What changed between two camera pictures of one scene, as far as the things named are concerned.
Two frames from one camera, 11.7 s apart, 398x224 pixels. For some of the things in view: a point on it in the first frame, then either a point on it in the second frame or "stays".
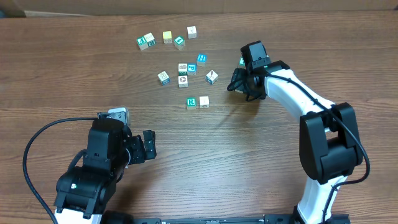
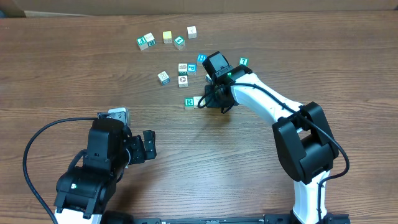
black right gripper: x=239 y=83 -> x=212 y=102
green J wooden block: x=142 y=43 stays
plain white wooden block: x=191 y=32 stays
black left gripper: x=138 y=153 stays
